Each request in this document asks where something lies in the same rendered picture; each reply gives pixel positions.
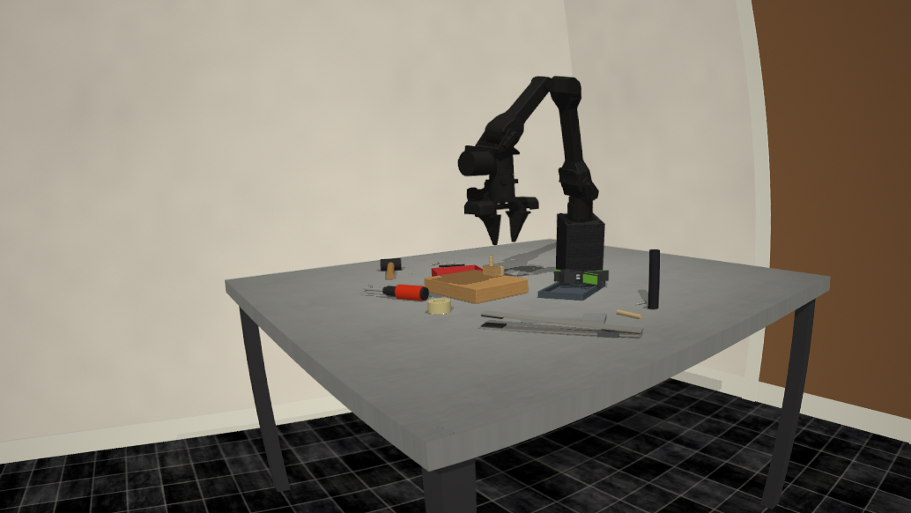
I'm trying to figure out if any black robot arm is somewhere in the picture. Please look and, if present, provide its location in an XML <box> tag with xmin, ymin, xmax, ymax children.
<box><xmin>458</xmin><ymin>76</ymin><xmax>599</xmax><ymax>223</ymax></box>

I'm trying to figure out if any tan short cylinder with hole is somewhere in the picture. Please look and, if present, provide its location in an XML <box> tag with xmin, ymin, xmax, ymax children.
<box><xmin>427</xmin><ymin>298</ymin><xmax>451</xmax><ymax>315</ymax></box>

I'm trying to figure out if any red screwdriver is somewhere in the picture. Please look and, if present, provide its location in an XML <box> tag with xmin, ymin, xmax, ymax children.
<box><xmin>362</xmin><ymin>285</ymin><xmax>429</xmax><ymax>301</ymax></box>

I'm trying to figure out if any black mallet with wooden handle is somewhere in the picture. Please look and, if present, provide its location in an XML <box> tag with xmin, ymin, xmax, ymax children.
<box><xmin>381</xmin><ymin>258</ymin><xmax>402</xmax><ymax>279</ymax></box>

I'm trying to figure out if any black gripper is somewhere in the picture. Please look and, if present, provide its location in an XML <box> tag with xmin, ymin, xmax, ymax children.
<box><xmin>464</xmin><ymin>175</ymin><xmax>539</xmax><ymax>245</ymax></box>

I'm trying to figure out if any light wooden board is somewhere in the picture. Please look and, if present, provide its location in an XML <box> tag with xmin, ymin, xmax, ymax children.
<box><xmin>425</xmin><ymin>270</ymin><xmax>529</xmax><ymax>304</ymax></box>

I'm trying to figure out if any red open tray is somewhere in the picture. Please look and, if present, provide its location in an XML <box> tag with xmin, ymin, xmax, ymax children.
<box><xmin>432</xmin><ymin>265</ymin><xmax>483</xmax><ymax>277</ymax></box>

